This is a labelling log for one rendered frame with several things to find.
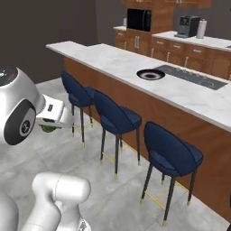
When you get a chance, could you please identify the green avocado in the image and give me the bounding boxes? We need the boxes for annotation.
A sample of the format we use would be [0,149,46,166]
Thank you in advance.
[40,125,59,134]

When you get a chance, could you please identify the black microwave oven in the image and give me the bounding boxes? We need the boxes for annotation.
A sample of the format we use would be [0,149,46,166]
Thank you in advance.
[125,7,152,32]

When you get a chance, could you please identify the black hob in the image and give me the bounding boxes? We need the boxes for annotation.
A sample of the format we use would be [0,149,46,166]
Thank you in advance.
[153,64,228,91]

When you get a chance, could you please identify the black plate with white rim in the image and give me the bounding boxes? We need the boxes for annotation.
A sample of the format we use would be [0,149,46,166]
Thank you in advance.
[135,68,166,81]

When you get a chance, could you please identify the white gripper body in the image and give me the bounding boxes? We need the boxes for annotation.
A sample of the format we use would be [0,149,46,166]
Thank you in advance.
[35,102,76,130]

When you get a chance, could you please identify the blue bar stool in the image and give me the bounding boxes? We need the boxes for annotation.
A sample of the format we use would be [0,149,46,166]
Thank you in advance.
[92,89,143,181]
[139,120,205,227]
[60,70,97,149]

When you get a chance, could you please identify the brown wooden kitchen island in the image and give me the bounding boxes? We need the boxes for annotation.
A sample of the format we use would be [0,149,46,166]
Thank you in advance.
[63,56,231,223]

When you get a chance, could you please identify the brown wooden wall cupboards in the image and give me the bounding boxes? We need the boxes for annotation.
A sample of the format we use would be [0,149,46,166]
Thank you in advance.
[120,0,213,9]

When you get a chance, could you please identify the brown wooden cupboard run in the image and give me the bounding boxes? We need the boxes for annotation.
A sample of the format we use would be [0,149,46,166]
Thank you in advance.
[114,5,231,81]

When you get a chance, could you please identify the white paper towel roll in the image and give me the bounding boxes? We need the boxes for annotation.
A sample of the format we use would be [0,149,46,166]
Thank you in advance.
[196,18,208,40]

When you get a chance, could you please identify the black coffee machine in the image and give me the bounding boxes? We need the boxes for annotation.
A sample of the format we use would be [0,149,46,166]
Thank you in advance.
[173,14,201,39]

